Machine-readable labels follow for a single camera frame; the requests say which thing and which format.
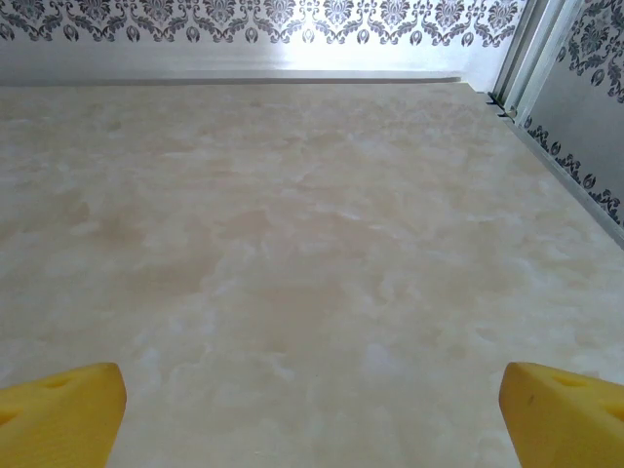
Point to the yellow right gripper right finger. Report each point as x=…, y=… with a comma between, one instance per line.
x=565, y=424

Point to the aluminium frame corner post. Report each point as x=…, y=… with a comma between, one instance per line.
x=524, y=58

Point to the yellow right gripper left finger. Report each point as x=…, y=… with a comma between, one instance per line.
x=58, y=414

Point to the aluminium back frame bar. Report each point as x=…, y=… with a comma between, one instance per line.
x=244, y=78

